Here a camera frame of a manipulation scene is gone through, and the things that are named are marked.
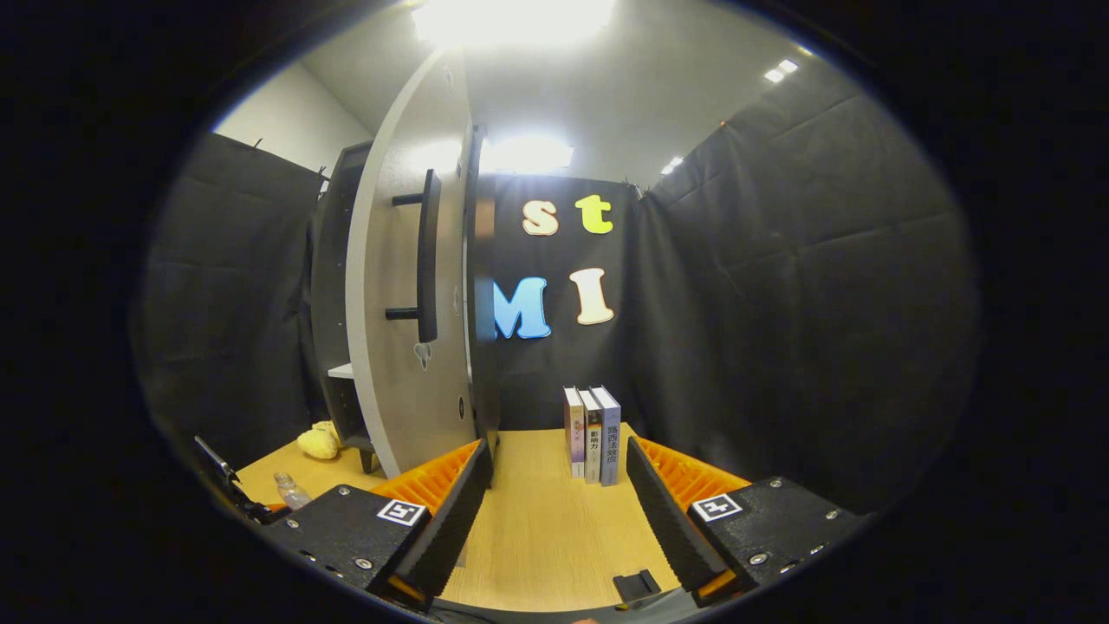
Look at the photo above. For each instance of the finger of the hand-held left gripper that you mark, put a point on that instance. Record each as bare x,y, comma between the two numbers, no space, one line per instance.
221,472

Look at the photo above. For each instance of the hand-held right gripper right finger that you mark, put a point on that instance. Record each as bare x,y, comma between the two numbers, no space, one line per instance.
663,520

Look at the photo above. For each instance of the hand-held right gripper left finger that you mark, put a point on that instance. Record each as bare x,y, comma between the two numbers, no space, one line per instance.
450,520

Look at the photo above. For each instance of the clear bottle cherry label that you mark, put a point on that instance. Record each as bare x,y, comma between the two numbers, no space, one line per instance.
292,494

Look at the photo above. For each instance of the dark grey cabinet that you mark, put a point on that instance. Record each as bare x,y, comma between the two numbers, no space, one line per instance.
333,286

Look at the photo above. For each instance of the small black plastic part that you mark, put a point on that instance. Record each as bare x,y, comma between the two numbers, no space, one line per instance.
637,588

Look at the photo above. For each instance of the pale blue book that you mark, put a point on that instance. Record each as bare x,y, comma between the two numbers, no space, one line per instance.
610,442

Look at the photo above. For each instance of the grey book dark patch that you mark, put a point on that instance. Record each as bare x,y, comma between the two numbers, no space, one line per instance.
593,451

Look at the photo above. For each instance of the yellow plush toy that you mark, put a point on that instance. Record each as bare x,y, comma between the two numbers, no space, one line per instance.
318,442

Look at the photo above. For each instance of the beige and purple book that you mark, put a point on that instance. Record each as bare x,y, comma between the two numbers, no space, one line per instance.
574,433

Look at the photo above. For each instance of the black backdrop cloth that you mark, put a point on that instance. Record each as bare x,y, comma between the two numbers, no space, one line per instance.
823,303

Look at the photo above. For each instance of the double ceiling light panel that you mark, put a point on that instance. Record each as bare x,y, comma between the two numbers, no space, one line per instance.
780,69

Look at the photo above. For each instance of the large ceiling light panel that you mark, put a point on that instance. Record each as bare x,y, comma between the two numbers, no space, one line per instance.
511,22

